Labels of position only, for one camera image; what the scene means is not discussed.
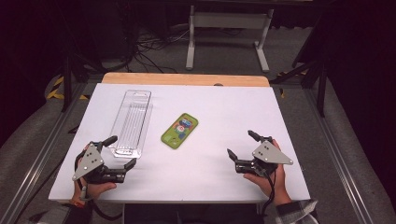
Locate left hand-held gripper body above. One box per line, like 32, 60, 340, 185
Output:
72, 140, 127, 185

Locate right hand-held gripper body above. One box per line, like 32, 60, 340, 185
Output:
234, 135, 294, 179

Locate clear plastic packaging tray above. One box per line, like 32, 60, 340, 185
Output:
107, 90, 154, 160

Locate green cartoon phone case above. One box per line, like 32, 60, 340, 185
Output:
160, 112, 200, 150

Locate person's left hand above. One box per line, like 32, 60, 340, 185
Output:
73, 181, 118, 202

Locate person's right hand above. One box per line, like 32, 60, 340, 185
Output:
243, 138, 292, 206

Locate white table board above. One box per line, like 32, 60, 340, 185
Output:
48, 82, 312, 204

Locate yellow black floor tape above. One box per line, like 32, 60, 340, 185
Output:
46, 76, 90, 101

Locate black stand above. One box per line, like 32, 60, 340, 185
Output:
60, 54, 106, 114
270, 59, 329, 119

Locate wooden table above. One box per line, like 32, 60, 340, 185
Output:
101, 72, 271, 88

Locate grey metal stand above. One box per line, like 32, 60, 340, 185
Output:
185, 4, 275, 74

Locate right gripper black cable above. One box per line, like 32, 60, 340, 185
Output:
261, 167, 277, 220

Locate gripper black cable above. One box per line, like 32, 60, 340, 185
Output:
261, 167, 277, 220
74, 148, 124, 222

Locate aluminium floor rail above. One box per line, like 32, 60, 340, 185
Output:
0, 82, 89, 224
303, 88, 375, 224

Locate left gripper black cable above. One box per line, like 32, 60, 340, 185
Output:
74, 148, 124, 222

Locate black floor cables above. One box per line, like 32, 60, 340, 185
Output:
124, 26, 191, 75

